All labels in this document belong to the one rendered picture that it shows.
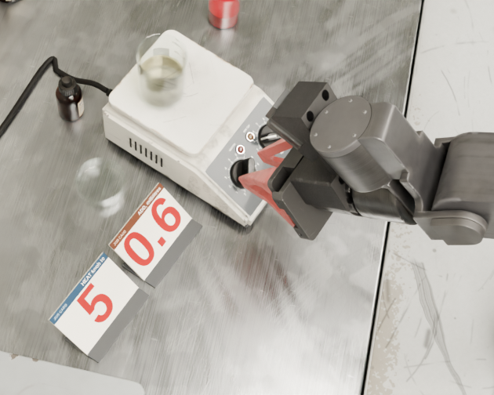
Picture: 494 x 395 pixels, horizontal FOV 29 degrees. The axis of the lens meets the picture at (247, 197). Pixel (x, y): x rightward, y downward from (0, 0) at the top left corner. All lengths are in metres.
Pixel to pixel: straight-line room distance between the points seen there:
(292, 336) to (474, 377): 0.20
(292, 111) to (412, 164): 0.11
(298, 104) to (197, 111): 0.24
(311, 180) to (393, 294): 0.27
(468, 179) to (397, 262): 0.33
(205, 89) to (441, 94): 0.31
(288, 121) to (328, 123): 0.04
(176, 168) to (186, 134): 0.04
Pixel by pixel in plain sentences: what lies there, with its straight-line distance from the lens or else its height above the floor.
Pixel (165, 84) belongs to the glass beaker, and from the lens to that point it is 0.97.
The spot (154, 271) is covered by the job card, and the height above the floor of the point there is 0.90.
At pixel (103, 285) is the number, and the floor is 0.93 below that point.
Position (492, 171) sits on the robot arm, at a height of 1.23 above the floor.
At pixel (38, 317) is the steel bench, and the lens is 1.02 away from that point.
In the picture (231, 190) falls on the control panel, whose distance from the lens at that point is 1.02.
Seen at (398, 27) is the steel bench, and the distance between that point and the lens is 1.23.
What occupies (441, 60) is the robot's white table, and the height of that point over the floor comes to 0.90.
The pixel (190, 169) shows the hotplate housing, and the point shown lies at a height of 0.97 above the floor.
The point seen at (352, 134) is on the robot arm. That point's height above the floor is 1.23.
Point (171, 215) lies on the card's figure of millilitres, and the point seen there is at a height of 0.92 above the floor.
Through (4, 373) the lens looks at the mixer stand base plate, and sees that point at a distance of 1.00.
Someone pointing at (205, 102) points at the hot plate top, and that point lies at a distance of 1.03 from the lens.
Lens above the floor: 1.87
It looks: 64 degrees down
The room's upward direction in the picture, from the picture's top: 12 degrees clockwise
